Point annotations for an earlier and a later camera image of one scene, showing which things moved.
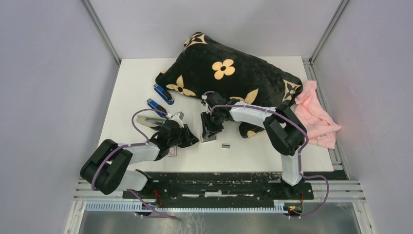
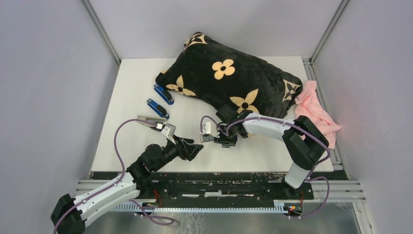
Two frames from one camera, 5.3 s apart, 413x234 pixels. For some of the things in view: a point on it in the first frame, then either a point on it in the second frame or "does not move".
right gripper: x=208 y=128 to x=221 y=140
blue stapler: x=153 y=105 does not move
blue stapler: x=164 y=94 does not move
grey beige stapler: x=150 y=121 does not move
